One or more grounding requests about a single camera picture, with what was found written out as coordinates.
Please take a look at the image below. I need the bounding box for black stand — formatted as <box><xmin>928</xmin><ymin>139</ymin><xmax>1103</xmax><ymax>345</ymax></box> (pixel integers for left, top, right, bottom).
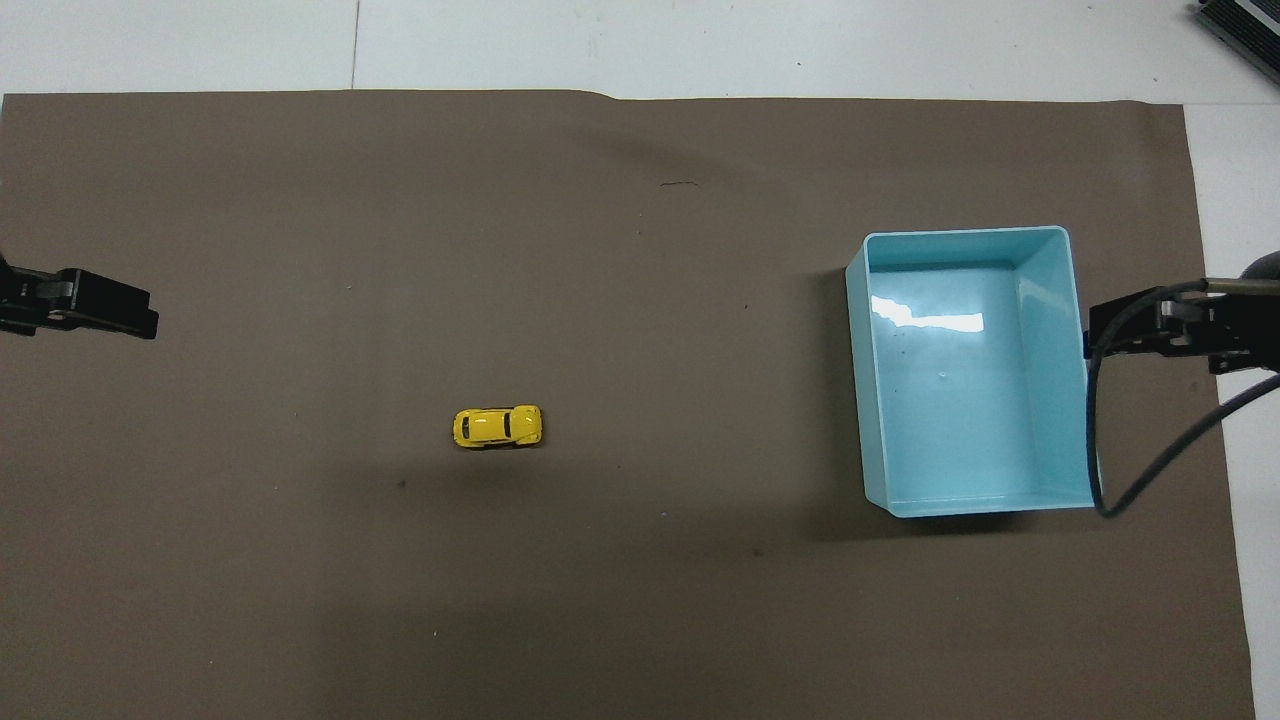
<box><xmin>1194</xmin><ymin>0</ymin><xmax>1280</xmax><ymax>58</ymax></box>

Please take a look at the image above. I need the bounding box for yellow toy beetle car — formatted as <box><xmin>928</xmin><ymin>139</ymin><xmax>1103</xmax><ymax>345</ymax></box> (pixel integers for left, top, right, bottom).
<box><xmin>452</xmin><ymin>404</ymin><xmax>545</xmax><ymax>450</ymax></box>

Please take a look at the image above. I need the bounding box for light blue plastic bin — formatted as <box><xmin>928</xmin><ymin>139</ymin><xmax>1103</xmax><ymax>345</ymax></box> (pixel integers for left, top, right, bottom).
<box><xmin>845</xmin><ymin>226</ymin><xmax>1102</xmax><ymax>519</ymax></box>

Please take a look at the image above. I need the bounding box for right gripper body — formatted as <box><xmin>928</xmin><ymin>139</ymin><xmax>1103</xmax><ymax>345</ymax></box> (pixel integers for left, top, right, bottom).
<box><xmin>1207</xmin><ymin>249</ymin><xmax>1280</xmax><ymax>377</ymax></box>

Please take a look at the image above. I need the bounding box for black cable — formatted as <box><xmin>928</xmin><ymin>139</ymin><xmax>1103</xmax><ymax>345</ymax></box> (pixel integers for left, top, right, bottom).
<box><xmin>1085</xmin><ymin>279</ymin><xmax>1280</xmax><ymax>520</ymax></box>

